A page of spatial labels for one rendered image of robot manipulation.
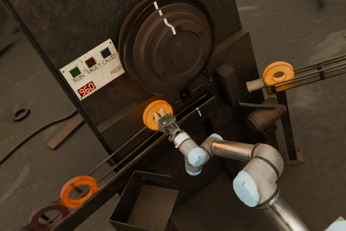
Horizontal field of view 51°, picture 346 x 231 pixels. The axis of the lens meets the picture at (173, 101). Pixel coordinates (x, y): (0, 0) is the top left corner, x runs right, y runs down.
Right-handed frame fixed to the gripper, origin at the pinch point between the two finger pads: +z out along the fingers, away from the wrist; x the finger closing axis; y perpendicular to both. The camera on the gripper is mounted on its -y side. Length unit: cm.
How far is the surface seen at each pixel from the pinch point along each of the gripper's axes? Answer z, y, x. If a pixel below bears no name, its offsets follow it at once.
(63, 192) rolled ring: -1, -9, 58
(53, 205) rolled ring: -2, -11, 65
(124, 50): 9.6, 37.6, -0.3
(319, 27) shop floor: 45, -101, -180
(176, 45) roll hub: -1.0, 33.9, -19.2
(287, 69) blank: -20, -6, -67
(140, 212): -28.8, -17.5, 33.3
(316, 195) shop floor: -63, -71, -52
